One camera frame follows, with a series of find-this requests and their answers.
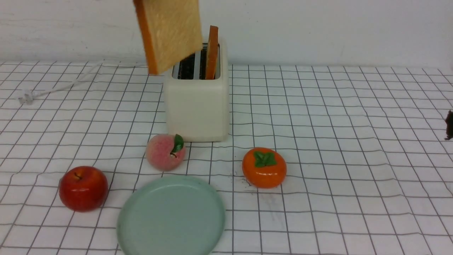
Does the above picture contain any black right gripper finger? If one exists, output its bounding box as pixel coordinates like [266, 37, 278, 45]
[445, 110, 453, 140]

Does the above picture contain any large toast slice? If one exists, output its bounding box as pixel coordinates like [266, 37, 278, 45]
[133, 0, 203, 75]

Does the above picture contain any cream white toaster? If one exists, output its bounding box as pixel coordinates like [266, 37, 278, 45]
[163, 37, 231, 142]

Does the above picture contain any white checkered tablecloth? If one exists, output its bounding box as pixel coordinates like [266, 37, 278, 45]
[0, 61, 453, 255]

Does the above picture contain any orange persimmon with green leaf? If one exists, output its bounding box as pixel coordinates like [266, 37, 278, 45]
[242, 147, 287, 189]

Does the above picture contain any pink peach with leaf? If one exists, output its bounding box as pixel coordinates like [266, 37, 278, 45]
[145, 134, 186, 171]

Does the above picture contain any light green plate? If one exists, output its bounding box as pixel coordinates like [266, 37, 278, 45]
[116, 175, 225, 255]

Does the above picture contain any red apple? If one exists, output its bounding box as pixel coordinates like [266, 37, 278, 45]
[59, 166, 109, 213]

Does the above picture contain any white power cord with plug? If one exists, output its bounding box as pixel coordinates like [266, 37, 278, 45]
[18, 60, 167, 105]

